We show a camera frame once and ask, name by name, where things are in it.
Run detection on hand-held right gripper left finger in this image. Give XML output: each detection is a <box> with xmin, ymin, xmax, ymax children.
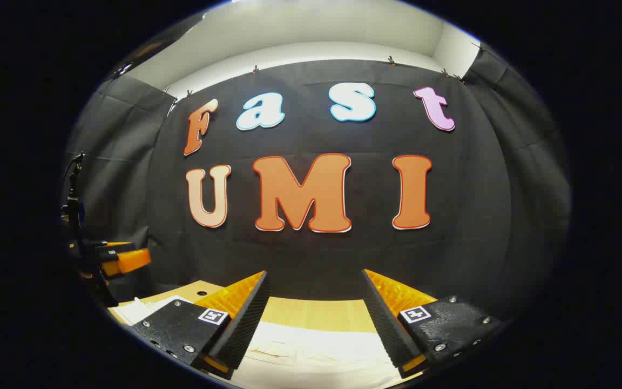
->
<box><xmin>129</xmin><ymin>270</ymin><xmax>270</xmax><ymax>380</ymax></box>

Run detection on white jeans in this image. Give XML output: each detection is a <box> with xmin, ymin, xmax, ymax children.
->
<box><xmin>109</xmin><ymin>296</ymin><xmax>404</xmax><ymax>389</ymax></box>

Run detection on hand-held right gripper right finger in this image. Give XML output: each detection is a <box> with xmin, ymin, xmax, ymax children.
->
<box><xmin>361</xmin><ymin>268</ymin><xmax>508</xmax><ymax>380</ymax></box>

